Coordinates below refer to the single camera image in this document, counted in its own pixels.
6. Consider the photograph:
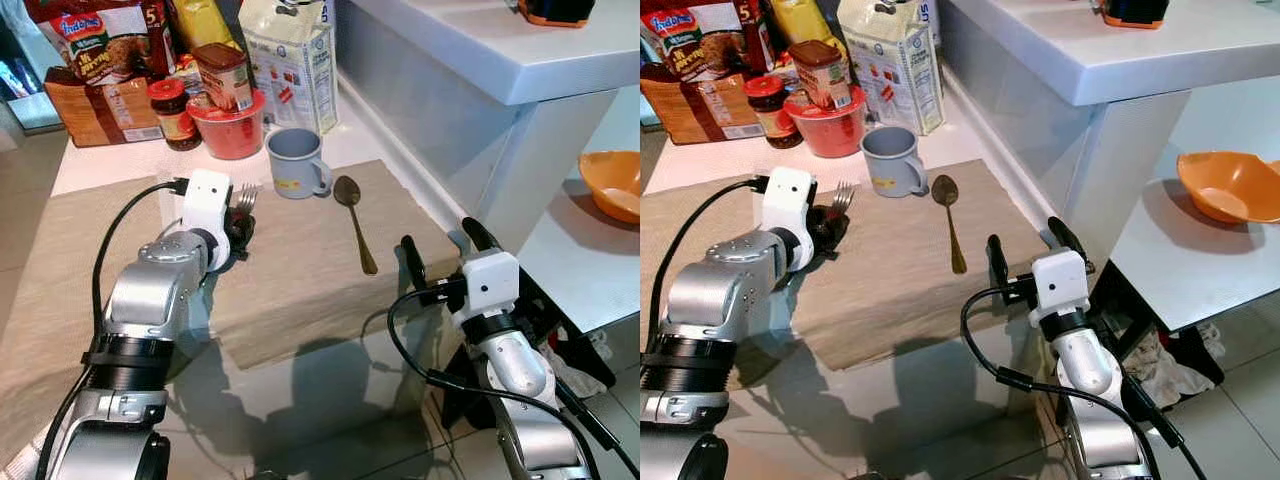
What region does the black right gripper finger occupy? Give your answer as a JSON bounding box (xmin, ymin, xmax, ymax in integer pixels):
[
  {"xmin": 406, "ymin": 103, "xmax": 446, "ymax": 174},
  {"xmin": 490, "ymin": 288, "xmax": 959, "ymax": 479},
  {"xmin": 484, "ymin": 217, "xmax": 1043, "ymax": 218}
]
[
  {"xmin": 461, "ymin": 217, "xmax": 503, "ymax": 256},
  {"xmin": 1047, "ymin": 216, "xmax": 1096, "ymax": 273},
  {"xmin": 985, "ymin": 235, "xmax": 1013, "ymax": 291},
  {"xmin": 400, "ymin": 235, "xmax": 429, "ymax": 293}
]

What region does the orange bowl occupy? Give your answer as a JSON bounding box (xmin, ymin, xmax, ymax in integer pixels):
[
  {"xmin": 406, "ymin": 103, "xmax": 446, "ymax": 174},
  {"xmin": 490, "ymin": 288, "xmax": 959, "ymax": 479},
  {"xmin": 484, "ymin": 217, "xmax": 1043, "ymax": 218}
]
[
  {"xmin": 1176, "ymin": 150, "xmax": 1280, "ymax": 225},
  {"xmin": 578, "ymin": 150, "xmax": 641, "ymax": 225}
]

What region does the grey mug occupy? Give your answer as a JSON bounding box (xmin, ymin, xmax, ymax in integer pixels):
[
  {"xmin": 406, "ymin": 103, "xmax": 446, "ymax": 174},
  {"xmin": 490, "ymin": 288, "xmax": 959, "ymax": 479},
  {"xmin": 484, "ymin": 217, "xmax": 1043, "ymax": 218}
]
[
  {"xmin": 265, "ymin": 127, "xmax": 333, "ymax": 201},
  {"xmin": 860, "ymin": 125, "xmax": 930, "ymax": 199}
]

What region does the red plastic bowl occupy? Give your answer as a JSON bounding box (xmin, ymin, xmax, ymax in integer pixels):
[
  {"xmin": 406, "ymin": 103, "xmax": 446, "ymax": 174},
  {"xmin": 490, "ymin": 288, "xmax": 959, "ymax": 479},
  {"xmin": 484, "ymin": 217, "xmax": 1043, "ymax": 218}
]
[
  {"xmin": 187, "ymin": 88, "xmax": 268, "ymax": 161},
  {"xmin": 783, "ymin": 85, "xmax": 869, "ymax": 159}
]

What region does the bronze metal spoon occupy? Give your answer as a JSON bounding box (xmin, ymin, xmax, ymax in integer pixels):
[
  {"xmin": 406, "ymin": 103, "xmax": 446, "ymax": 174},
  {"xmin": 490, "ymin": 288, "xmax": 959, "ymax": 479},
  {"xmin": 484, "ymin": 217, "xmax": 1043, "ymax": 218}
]
[
  {"xmin": 333, "ymin": 175, "xmax": 380, "ymax": 277},
  {"xmin": 930, "ymin": 174, "xmax": 969, "ymax": 276}
]

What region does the small jar red lid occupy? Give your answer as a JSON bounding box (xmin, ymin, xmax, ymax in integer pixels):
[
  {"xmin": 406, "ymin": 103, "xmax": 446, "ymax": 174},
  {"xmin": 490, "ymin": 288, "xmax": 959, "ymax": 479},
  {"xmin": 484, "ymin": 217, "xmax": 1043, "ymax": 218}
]
[
  {"xmin": 743, "ymin": 75, "xmax": 801, "ymax": 149},
  {"xmin": 147, "ymin": 78, "xmax": 201, "ymax": 153}
]

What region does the brown lidded jar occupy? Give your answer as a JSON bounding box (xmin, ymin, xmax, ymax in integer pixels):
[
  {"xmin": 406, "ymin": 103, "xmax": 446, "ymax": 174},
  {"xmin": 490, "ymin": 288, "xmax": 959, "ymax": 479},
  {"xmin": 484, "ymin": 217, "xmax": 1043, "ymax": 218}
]
[
  {"xmin": 192, "ymin": 42, "xmax": 256, "ymax": 113},
  {"xmin": 788, "ymin": 40, "xmax": 854, "ymax": 111}
]

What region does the white paper food bag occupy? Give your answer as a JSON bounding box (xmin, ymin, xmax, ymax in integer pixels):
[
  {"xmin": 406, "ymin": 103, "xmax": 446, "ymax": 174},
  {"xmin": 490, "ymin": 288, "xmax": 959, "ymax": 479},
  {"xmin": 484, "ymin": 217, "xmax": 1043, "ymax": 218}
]
[
  {"xmin": 835, "ymin": 0, "xmax": 946, "ymax": 136},
  {"xmin": 238, "ymin": 0, "xmax": 339, "ymax": 136}
]

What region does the white crumpled cloth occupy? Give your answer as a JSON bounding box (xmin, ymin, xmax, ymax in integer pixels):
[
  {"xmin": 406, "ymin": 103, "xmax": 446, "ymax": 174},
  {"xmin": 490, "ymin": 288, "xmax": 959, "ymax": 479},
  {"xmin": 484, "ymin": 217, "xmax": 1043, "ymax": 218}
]
[
  {"xmin": 545, "ymin": 330, "xmax": 616, "ymax": 398},
  {"xmin": 1125, "ymin": 330, "xmax": 1216, "ymax": 406}
]

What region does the brown food box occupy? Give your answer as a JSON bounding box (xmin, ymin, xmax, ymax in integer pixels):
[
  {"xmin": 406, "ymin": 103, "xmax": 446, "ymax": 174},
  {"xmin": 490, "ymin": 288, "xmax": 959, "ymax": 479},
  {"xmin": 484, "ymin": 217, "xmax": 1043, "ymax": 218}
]
[
  {"xmin": 43, "ymin": 66, "xmax": 166, "ymax": 149},
  {"xmin": 640, "ymin": 62, "xmax": 766, "ymax": 144}
]

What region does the white raised counter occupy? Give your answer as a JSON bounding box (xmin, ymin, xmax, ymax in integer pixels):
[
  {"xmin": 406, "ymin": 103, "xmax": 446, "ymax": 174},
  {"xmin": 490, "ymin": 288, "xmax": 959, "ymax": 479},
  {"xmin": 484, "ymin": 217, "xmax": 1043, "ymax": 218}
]
[
  {"xmin": 940, "ymin": 0, "xmax": 1280, "ymax": 266},
  {"xmin": 335, "ymin": 0, "xmax": 641, "ymax": 251}
]

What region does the yellow food package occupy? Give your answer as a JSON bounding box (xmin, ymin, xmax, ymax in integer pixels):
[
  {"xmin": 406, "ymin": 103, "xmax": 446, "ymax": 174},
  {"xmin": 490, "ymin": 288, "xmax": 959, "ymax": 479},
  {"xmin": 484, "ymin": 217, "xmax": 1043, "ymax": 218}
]
[
  {"xmin": 165, "ymin": 0, "xmax": 241, "ymax": 53},
  {"xmin": 765, "ymin": 0, "xmax": 836, "ymax": 49}
]

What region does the instant noodle multipack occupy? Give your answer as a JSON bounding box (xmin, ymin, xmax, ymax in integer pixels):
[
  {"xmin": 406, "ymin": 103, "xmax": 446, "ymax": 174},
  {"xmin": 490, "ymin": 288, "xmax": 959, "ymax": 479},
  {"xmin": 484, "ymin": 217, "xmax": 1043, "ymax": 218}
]
[
  {"xmin": 25, "ymin": 0, "xmax": 173, "ymax": 88},
  {"xmin": 640, "ymin": 0, "xmax": 771, "ymax": 83}
]

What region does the black orange device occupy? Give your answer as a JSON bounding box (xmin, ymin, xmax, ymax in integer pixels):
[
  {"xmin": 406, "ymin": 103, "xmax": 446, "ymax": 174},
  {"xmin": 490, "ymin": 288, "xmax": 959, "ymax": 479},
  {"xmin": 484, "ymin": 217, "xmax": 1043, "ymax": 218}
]
[
  {"xmin": 1100, "ymin": 0, "xmax": 1171, "ymax": 29},
  {"xmin": 517, "ymin": 0, "xmax": 597, "ymax": 29}
]

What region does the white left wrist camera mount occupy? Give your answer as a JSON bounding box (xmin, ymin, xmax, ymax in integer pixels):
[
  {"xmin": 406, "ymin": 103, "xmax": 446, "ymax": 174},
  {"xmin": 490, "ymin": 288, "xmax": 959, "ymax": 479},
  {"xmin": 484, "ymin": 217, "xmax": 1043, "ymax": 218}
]
[
  {"xmin": 762, "ymin": 167, "xmax": 816, "ymax": 273},
  {"xmin": 183, "ymin": 170, "xmax": 233, "ymax": 273}
]

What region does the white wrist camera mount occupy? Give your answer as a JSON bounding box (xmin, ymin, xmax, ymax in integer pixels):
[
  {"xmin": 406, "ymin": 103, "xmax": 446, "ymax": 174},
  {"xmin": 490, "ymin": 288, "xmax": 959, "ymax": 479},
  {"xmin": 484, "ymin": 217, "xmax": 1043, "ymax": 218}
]
[
  {"xmin": 450, "ymin": 250, "xmax": 521, "ymax": 326},
  {"xmin": 183, "ymin": 170, "xmax": 233, "ymax": 273},
  {"xmin": 1030, "ymin": 250, "xmax": 1091, "ymax": 316},
  {"xmin": 762, "ymin": 167, "xmax": 816, "ymax": 273}
]

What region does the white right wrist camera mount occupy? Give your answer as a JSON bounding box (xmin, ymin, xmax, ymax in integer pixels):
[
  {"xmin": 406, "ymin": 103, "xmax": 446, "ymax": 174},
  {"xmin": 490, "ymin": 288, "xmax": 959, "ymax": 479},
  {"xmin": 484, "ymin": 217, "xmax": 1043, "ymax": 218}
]
[
  {"xmin": 1030, "ymin": 250, "xmax": 1091, "ymax": 316},
  {"xmin": 450, "ymin": 250, "xmax": 521, "ymax": 326}
]

